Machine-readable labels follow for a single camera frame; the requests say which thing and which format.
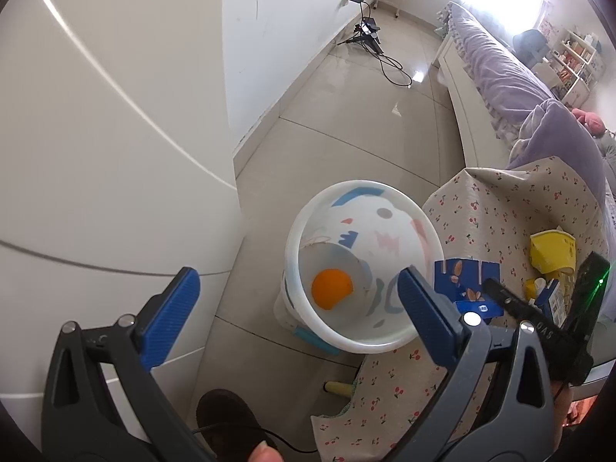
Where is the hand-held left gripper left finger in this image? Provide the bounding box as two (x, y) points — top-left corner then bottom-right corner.
(41, 266), (213, 462)

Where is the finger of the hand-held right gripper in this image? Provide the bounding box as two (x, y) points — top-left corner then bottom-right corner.
(482, 278), (542, 323)

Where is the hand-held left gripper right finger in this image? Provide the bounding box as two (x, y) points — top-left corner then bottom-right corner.
(385, 266), (564, 462)

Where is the blue carton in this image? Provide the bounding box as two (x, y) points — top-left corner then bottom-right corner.
(433, 259), (504, 325)

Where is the yellow crushed carton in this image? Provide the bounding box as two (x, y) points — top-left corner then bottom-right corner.
(529, 228), (578, 275)

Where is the white patterned plastic bin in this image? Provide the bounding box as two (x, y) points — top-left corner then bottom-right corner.
(273, 179), (446, 357)

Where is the person's left hand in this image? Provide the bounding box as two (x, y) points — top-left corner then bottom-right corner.
(248, 443), (285, 462)

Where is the crumpled white printed carton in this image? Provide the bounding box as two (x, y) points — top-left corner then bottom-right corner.
(541, 274), (574, 323)

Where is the cherry print tablecloth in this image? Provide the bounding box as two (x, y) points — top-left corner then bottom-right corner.
(310, 155), (612, 462)

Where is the orange round fruit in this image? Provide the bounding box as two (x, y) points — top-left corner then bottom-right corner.
(311, 268), (354, 310)

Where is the pale wooden table leg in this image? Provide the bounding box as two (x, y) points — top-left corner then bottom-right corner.
(323, 380), (359, 398)

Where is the dark brown slipper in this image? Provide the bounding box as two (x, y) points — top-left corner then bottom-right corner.
(196, 389), (280, 458)

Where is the purple duvet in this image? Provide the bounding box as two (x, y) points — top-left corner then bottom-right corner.
(509, 99), (608, 213)

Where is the white wardrobe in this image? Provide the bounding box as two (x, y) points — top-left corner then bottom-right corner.
(0, 0), (246, 410)

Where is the pink plush toy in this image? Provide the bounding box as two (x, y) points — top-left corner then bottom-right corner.
(572, 108), (608, 136)

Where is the purple ruffled bedspread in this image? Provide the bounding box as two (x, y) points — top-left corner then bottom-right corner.
(445, 2), (569, 145)

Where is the white bookshelf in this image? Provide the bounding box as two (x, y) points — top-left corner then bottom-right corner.
(549, 29), (604, 107)

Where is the blue chair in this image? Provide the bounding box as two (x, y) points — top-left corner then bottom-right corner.
(512, 29), (552, 65)

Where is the white bed frame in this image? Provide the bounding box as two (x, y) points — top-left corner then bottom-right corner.
(430, 33), (521, 174)

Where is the black floor cable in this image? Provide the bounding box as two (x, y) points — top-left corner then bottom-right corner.
(373, 41), (415, 88)

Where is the black camera tripod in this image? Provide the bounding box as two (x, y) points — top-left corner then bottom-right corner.
(337, 0), (386, 56)

